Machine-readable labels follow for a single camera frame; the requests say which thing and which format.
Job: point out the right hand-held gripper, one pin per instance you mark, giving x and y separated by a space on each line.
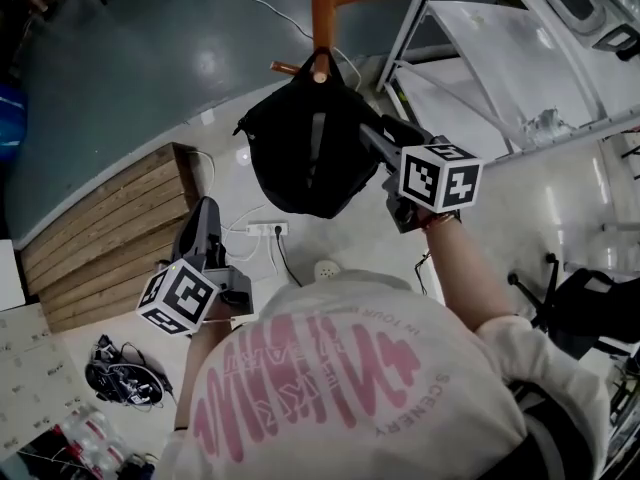
440 178

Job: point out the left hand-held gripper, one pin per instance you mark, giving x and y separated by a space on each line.
182 298

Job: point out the black backpack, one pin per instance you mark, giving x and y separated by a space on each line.
300 158

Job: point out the brown wooden coat rack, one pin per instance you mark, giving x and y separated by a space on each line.
322 13

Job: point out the person's right forearm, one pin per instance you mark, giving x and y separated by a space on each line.
465 273

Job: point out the person's left forearm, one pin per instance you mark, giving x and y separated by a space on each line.
197 363

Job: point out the white power strip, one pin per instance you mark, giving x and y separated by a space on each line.
265 228

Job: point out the wooden plank platform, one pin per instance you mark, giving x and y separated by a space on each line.
105 238

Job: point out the person's white shoe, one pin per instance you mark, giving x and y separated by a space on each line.
327 270

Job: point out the white metal shelving unit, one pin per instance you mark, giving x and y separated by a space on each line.
490 43

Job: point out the white table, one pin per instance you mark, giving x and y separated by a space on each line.
10 278

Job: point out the blue plastic bin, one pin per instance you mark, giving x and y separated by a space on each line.
12 115

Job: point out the person's white printed shirt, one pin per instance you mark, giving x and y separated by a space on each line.
350 393

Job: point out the white drawer cabinet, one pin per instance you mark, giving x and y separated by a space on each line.
35 378

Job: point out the pack of water bottles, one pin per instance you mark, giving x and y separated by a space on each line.
92 438

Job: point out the black metal stool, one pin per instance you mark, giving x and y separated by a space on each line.
632 153

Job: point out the black framed white tag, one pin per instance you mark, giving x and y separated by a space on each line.
617 40

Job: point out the black office chair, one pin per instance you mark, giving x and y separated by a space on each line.
590 308

